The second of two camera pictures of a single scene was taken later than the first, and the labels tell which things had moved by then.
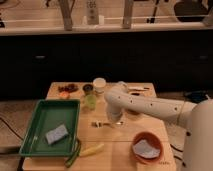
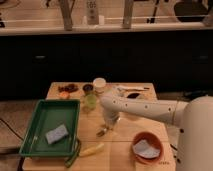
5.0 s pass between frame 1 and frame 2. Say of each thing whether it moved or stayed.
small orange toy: stayed
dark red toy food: stayed
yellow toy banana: stayed
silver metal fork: moved
